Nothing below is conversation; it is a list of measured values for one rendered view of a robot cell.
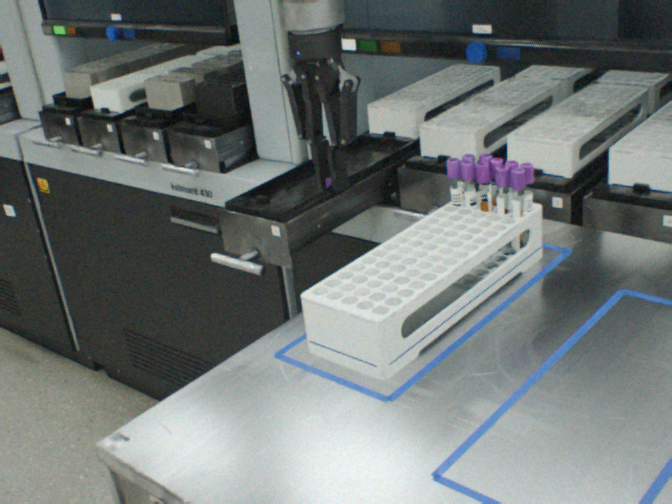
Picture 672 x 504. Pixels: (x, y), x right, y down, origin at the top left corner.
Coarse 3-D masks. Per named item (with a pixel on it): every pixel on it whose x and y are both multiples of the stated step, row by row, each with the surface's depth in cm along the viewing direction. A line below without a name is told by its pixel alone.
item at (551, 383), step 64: (576, 256) 94; (640, 256) 93; (512, 320) 83; (576, 320) 82; (640, 320) 81; (192, 384) 79; (256, 384) 78; (320, 384) 77; (384, 384) 76; (448, 384) 75; (512, 384) 74; (576, 384) 73; (640, 384) 72; (128, 448) 72; (192, 448) 71; (256, 448) 70; (320, 448) 69; (384, 448) 68; (448, 448) 67; (512, 448) 66; (576, 448) 65; (640, 448) 64
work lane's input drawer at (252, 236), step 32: (352, 160) 138; (384, 160) 133; (256, 192) 127; (288, 192) 128; (320, 192) 122; (352, 192) 126; (384, 192) 133; (224, 224) 124; (256, 224) 119; (288, 224) 116; (320, 224) 122; (224, 256) 121; (256, 256) 121; (288, 256) 118
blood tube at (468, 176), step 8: (464, 160) 93; (472, 160) 93; (464, 168) 92; (472, 168) 92; (464, 176) 93; (472, 176) 92; (464, 184) 93; (472, 184) 93; (464, 192) 94; (472, 192) 93; (472, 200) 94; (472, 208) 94
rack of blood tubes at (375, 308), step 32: (416, 224) 92; (448, 224) 92; (480, 224) 91; (512, 224) 89; (384, 256) 86; (416, 256) 86; (448, 256) 84; (480, 256) 85; (512, 256) 91; (320, 288) 81; (352, 288) 81; (384, 288) 80; (416, 288) 80; (448, 288) 90; (480, 288) 86; (320, 320) 79; (352, 320) 76; (384, 320) 74; (416, 320) 85; (448, 320) 82; (320, 352) 81; (352, 352) 78; (384, 352) 75; (416, 352) 79
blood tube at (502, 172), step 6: (498, 168) 90; (504, 168) 90; (498, 174) 89; (504, 174) 89; (498, 180) 90; (504, 180) 90; (498, 186) 90; (504, 186) 90; (498, 192) 91; (504, 192) 90; (498, 198) 91; (504, 198) 91; (498, 204) 91; (504, 204) 91; (498, 210) 92; (504, 210) 91
